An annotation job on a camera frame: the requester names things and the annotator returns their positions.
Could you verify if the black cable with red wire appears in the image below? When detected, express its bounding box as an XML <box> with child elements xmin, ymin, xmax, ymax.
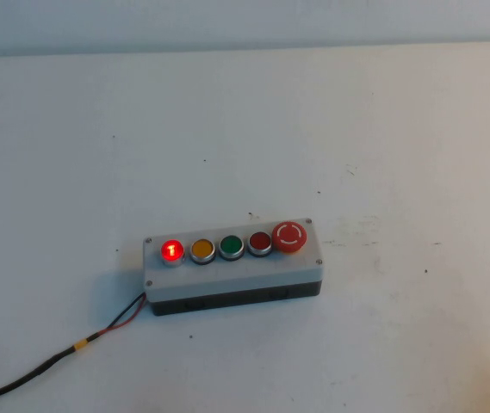
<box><xmin>0</xmin><ymin>292</ymin><xmax>148</xmax><ymax>395</ymax></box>

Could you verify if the red emergency stop mushroom button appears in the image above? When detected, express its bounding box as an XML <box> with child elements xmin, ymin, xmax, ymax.
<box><xmin>270</xmin><ymin>219</ymin><xmax>306</xmax><ymax>256</ymax></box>

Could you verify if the grey push-button control box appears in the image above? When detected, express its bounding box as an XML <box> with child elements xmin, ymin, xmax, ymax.
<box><xmin>142</xmin><ymin>217</ymin><xmax>324</xmax><ymax>317</ymax></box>

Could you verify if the dark red push button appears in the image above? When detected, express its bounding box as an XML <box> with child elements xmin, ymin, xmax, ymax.
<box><xmin>246</xmin><ymin>231</ymin><xmax>274</xmax><ymax>258</ymax></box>

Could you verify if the green push button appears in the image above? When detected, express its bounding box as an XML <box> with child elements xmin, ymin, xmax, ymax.
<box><xmin>218</xmin><ymin>234</ymin><xmax>245</xmax><ymax>262</ymax></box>

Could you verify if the red illuminated push button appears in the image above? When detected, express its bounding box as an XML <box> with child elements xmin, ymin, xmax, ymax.
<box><xmin>159</xmin><ymin>237</ymin><xmax>185</xmax><ymax>268</ymax></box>

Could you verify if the yellow push button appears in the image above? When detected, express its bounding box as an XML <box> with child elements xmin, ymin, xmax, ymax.
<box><xmin>189</xmin><ymin>237</ymin><xmax>217</xmax><ymax>266</ymax></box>

